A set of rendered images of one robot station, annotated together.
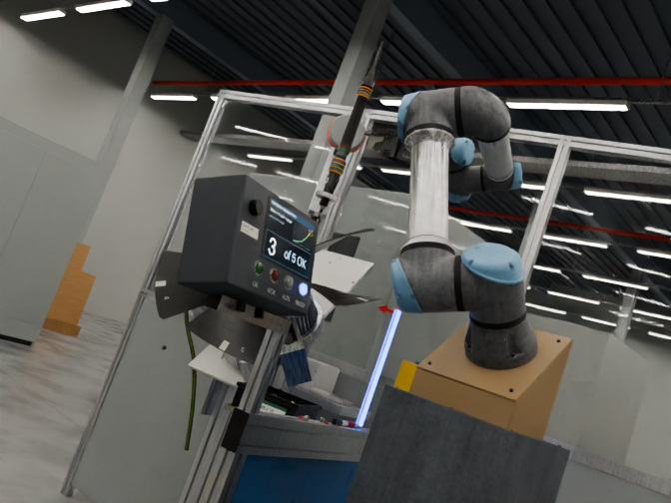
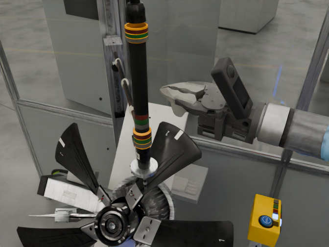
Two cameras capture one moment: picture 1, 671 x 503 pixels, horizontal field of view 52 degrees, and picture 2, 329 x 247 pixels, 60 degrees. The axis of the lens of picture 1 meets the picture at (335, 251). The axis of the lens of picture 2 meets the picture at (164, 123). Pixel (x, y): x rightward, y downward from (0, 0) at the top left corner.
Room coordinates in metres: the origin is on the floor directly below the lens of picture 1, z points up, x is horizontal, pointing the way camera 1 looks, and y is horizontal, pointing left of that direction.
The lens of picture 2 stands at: (1.50, 0.14, 1.97)
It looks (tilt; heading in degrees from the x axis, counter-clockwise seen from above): 35 degrees down; 349
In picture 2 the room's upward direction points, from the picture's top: straight up
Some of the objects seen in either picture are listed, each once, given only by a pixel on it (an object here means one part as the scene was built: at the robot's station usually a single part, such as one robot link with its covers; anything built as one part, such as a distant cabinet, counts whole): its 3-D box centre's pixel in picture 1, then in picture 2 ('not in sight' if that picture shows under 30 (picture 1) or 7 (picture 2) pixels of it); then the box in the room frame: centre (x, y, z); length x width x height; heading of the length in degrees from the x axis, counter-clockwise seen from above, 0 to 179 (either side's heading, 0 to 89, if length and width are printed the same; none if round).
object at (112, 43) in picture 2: (320, 206); (113, 48); (2.66, 0.12, 1.54); 0.10 x 0.07 x 0.08; 3
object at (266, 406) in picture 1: (277, 407); not in sight; (1.78, 0.01, 0.84); 0.22 x 0.17 x 0.07; 162
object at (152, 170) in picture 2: (331, 184); (142, 151); (2.04, 0.08, 1.50); 0.09 x 0.07 x 0.10; 3
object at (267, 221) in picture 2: not in sight; (266, 221); (2.06, -0.36, 1.08); 0.04 x 0.04 x 0.02
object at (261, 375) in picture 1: (265, 363); not in sight; (1.39, 0.06, 0.96); 0.03 x 0.03 x 0.20; 58
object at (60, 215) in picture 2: not in sight; (63, 215); (2.22, 0.37, 1.08); 0.07 x 0.04 x 0.06; 69
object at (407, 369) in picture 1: (420, 384); (264, 220); (2.09, -0.38, 1.02); 0.16 x 0.10 x 0.11; 148
